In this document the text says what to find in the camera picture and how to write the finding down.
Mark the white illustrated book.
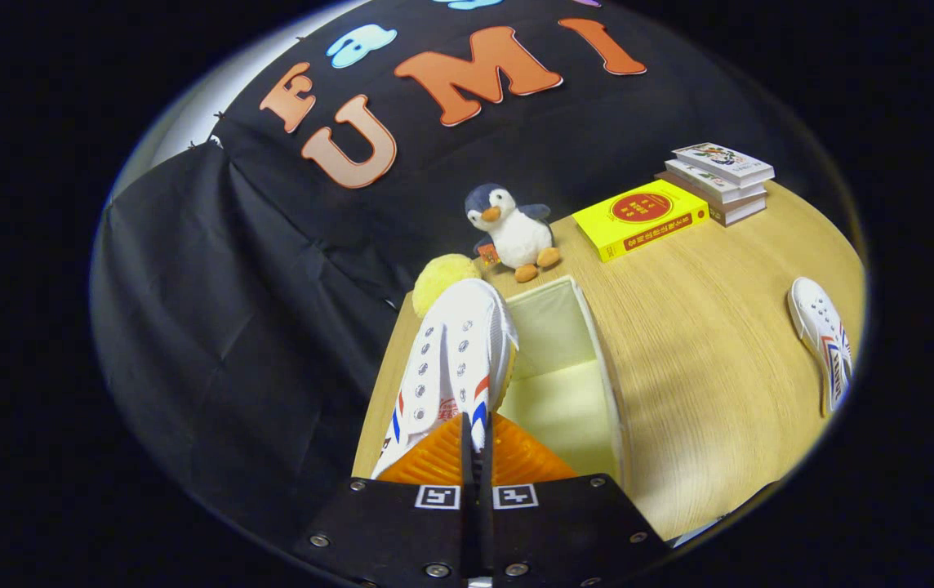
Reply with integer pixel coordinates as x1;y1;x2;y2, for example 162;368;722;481
671;143;776;187

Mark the white striped canvas shoe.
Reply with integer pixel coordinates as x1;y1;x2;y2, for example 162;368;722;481
787;277;853;417
371;278;519;480

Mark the cream fabric storage box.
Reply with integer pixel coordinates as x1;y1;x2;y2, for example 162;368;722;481
496;275;627;491

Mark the yellow round plush toy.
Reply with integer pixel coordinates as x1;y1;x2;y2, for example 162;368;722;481
412;253;484;319

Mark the black backdrop cloth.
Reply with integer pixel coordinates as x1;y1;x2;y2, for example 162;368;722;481
91;0;843;556

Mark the yellow book with red circle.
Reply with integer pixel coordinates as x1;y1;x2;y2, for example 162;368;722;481
572;179;710;263

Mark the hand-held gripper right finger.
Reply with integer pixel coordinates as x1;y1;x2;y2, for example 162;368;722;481
479;412;672;588

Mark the penguin plush toy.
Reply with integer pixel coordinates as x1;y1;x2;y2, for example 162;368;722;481
465;183;562;283

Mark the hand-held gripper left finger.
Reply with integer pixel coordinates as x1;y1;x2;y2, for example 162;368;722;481
296;412;476;588

